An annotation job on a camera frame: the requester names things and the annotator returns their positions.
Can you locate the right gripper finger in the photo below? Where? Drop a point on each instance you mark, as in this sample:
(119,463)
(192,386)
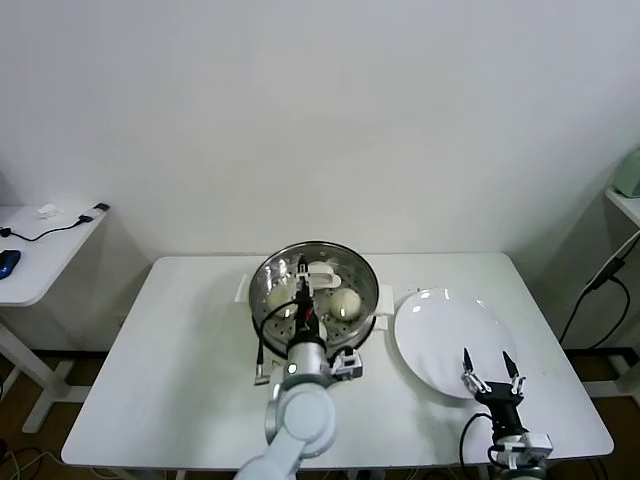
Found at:
(468,362)
(510,367)

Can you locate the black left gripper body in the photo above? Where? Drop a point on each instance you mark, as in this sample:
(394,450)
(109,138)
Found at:
(306,322)

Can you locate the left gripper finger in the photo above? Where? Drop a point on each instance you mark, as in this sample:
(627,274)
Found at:
(303,265)
(305,290)

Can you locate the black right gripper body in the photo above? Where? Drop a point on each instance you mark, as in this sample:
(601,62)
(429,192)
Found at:
(502,405)

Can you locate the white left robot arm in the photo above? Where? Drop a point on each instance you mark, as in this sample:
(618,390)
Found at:
(300,415)

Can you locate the steel steamer pot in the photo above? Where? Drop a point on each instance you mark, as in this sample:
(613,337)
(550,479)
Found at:
(365,330)

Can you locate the white round plate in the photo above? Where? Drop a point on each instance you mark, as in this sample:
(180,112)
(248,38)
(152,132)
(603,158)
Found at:
(440,340)

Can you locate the white shelf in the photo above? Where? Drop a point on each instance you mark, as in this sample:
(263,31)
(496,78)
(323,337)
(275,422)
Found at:
(625,202)

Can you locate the green appliance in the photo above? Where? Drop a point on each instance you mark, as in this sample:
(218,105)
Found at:
(627,175)

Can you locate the white side desk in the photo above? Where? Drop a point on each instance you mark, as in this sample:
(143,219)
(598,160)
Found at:
(45,260)

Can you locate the small white desk object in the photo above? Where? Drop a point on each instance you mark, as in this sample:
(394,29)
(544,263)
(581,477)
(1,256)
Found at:
(47,210)

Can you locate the blue computer mouse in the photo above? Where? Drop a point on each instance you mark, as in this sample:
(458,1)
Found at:
(9,262)

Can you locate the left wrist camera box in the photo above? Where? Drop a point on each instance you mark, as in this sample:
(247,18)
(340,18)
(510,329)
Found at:
(347,366)

